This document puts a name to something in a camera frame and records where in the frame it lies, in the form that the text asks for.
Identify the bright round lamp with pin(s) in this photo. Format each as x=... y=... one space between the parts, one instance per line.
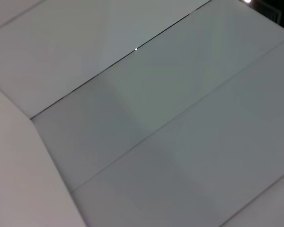
x=247 y=1

